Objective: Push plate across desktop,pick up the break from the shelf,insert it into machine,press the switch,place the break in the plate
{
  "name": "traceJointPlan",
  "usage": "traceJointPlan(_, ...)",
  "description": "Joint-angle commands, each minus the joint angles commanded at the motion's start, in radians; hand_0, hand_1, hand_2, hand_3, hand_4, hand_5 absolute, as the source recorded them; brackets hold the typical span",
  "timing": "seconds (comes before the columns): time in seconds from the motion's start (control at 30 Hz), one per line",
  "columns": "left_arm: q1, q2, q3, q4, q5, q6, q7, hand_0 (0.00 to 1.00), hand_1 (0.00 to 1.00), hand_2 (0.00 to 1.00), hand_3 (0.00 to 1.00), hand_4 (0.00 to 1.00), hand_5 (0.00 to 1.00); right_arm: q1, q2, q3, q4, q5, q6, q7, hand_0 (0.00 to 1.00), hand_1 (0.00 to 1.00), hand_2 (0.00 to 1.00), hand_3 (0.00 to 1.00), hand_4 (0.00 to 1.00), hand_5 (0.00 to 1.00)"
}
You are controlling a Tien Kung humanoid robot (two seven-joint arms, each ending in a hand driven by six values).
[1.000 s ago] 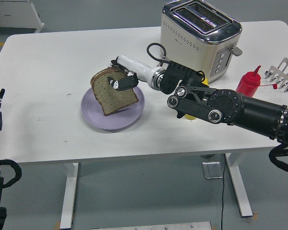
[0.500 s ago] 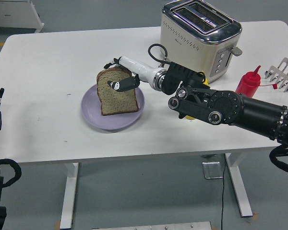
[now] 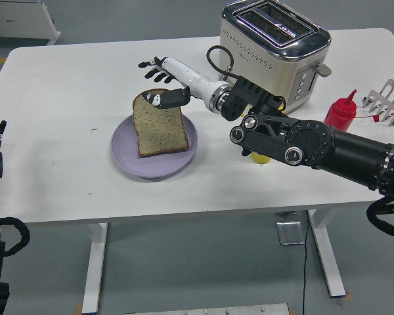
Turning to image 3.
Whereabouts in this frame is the purple plate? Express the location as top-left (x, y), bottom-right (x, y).
top-left (110, 114), bottom-right (200, 179)

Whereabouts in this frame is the bread slice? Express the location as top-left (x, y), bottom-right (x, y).
top-left (132, 88), bottom-right (190, 158)

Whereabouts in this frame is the cream chrome toaster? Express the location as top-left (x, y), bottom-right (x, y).
top-left (218, 0), bottom-right (332, 116)

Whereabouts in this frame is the white background machine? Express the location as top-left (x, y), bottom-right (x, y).
top-left (0, 0), bottom-right (62, 46)

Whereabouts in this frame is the metal floor socket plate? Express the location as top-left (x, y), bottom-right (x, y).
top-left (276, 221), bottom-right (307, 246)

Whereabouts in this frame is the white table leg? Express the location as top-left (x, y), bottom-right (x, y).
top-left (81, 222), bottom-right (108, 314)
top-left (307, 209), bottom-right (347, 299)

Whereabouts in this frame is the yellow squeeze bottle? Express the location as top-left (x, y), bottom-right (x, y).
top-left (242, 149), bottom-right (273, 165)

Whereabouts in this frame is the red squeeze bottle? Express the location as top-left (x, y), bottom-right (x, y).
top-left (323, 89), bottom-right (380, 134)

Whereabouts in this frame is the metal toast rack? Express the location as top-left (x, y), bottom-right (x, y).
top-left (362, 78), bottom-right (394, 127)

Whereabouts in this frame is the black floor cable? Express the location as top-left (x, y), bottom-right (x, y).
top-left (300, 211), bottom-right (311, 315)

